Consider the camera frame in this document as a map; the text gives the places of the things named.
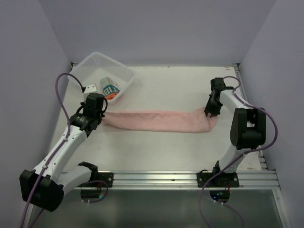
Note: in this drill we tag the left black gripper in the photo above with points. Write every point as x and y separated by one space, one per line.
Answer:
101 114

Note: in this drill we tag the aluminium front rail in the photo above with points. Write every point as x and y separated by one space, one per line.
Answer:
190 180

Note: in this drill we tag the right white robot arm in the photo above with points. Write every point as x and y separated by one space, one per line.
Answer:
247 132

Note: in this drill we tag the aluminium rail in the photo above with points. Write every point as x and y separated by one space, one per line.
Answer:
190 180
250 114

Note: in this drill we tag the translucent plastic basket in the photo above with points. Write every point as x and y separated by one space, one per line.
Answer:
95 67

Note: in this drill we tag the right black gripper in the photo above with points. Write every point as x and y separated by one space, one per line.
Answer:
213 112

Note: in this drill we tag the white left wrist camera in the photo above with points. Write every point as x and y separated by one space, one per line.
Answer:
89 88

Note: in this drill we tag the colourful rabbit print towel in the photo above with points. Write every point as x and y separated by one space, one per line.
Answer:
109 88

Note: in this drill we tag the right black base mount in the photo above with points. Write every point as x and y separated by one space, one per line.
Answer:
224 180

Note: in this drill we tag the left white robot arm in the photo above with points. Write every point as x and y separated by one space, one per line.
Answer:
46 185

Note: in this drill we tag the aluminium right side rail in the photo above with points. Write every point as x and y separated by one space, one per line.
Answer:
250 114

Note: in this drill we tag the pink towel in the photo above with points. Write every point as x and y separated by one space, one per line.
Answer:
162 121

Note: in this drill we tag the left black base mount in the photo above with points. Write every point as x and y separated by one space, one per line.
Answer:
107 177

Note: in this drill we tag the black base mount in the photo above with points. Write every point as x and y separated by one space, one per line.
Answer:
107 177
224 180

